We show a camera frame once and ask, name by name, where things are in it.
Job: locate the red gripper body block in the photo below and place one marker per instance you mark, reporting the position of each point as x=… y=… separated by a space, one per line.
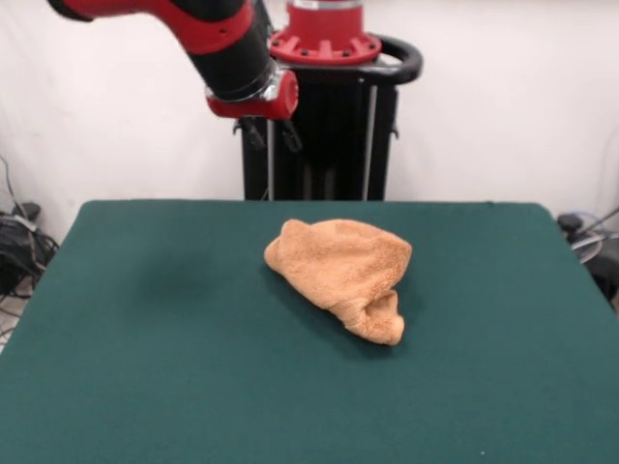
x=261 y=108

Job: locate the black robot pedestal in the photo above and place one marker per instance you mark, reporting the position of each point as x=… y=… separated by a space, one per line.
x=338 y=145

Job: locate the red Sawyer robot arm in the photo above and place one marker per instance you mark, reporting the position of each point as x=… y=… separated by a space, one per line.
x=227 y=43

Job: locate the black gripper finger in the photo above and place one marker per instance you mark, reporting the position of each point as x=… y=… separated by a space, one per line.
x=292 y=137
x=254 y=135

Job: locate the orange terry towel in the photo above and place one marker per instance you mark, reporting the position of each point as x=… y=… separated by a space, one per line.
x=338 y=270

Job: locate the dark green table cloth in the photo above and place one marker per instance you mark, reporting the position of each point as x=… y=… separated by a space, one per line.
x=193 y=338

